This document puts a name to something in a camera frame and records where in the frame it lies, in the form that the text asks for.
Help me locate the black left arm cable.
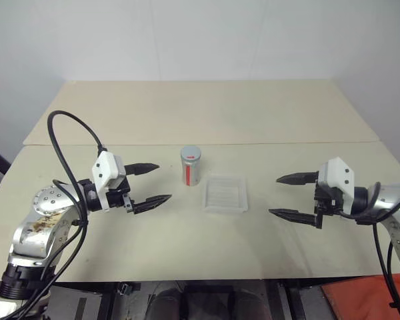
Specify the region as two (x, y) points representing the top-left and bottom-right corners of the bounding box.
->
(6, 111), (107, 320)

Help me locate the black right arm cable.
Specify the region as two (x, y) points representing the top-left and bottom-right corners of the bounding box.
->
(339, 181), (400, 320)

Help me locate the silver can red label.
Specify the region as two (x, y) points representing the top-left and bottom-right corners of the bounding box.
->
(180, 156), (202, 187)

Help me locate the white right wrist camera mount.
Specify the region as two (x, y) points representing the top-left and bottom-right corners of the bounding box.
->
(321, 156), (355, 215)

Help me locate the grey bottle cap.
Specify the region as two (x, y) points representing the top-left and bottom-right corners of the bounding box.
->
(180, 145), (203, 165)

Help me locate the clear plastic tray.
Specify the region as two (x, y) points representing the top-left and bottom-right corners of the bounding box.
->
(201, 171), (249, 215)

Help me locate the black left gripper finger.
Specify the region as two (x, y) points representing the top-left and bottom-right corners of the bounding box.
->
(125, 163), (160, 177)
(132, 194), (173, 215)

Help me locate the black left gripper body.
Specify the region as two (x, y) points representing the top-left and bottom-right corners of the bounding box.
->
(105, 159), (136, 215)

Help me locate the red mat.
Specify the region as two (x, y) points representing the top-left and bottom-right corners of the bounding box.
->
(321, 272), (400, 320)

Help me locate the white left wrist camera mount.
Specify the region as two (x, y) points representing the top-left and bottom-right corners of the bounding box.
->
(91, 151), (127, 213)

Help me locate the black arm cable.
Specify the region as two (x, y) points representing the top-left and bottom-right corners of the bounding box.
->
(6, 111), (107, 320)
(339, 181), (400, 320)

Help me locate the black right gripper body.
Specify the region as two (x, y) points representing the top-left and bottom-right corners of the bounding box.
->
(313, 170), (345, 230)

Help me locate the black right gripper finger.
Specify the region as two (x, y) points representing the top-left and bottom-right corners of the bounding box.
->
(268, 208), (323, 229)
(275, 171), (319, 187)

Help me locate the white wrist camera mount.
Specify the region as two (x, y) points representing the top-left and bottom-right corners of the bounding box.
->
(321, 156), (355, 215)
(91, 151), (127, 213)

